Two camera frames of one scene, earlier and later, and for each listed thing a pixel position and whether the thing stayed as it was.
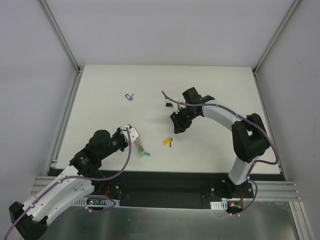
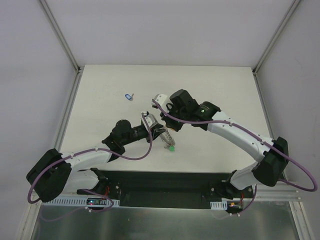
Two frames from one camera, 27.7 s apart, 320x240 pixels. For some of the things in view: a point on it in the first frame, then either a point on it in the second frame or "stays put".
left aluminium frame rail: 72,92 stays put
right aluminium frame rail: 286,17 stays put
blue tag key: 127,96 stays put
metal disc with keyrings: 139,144 → 167,137
